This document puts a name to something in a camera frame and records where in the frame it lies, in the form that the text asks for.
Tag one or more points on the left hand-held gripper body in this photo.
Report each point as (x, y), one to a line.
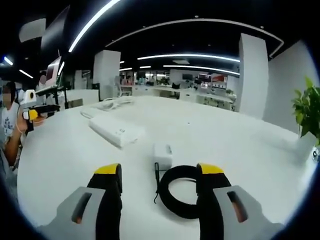
(28, 96)

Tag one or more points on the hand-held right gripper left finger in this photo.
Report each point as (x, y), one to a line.
(107, 205)

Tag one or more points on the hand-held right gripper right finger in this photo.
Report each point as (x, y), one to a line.
(212, 200)

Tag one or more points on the white charger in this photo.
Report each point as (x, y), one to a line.
(162, 155)

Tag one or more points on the white power strip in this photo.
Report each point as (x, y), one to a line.
(115, 130)

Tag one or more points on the white desk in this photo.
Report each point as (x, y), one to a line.
(200, 130)

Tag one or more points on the long ceiling light strip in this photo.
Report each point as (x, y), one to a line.
(90, 23)

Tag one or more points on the person's left hand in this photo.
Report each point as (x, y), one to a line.
(40, 120)

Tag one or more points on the yellow wristband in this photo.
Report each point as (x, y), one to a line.
(20, 128)

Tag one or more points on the black stand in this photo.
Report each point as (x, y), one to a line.
(56, 93)

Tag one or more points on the person's white shirt torso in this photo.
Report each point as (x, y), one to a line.
(8, 122)

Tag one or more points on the computer monitor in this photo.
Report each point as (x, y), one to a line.
(53, 71)

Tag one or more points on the white office chair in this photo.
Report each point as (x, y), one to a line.
(122, 86)

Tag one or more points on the white plant pot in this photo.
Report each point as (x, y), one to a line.
(306, 146)

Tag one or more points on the green potted plant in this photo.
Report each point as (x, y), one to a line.
(308, 105)

